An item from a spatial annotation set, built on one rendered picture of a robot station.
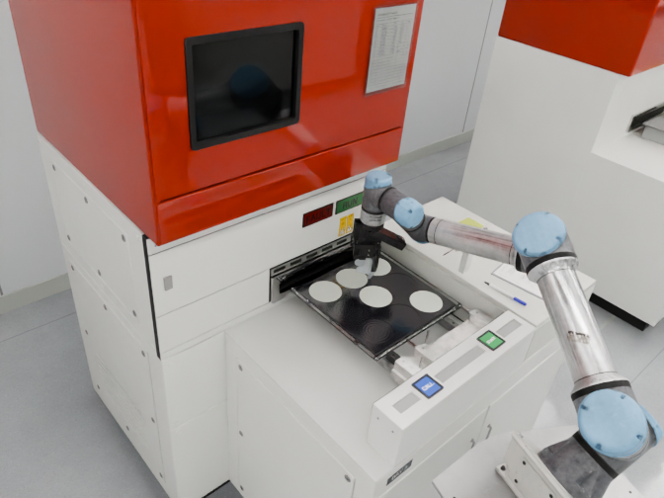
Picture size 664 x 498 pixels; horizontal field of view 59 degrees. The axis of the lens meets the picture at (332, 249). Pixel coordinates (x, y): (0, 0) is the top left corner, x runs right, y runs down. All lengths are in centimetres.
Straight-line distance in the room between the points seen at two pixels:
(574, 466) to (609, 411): 19
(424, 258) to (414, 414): 64
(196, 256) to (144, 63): 54
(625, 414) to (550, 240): 38
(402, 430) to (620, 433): 44
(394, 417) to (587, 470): 41
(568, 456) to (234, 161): 98
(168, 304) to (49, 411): 127
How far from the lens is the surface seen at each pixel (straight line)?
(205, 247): 152
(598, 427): 126
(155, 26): 119
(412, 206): 156
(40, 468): 258
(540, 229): 138
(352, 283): 181
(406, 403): 142
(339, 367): 165
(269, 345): 170
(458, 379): 150
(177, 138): 128
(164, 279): 150
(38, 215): 306
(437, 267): 186
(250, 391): 177
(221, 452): 215
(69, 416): 270
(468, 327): 177
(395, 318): 171
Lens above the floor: 201
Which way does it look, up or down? 35 degrees down
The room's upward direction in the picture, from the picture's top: 6 degrees clockwise
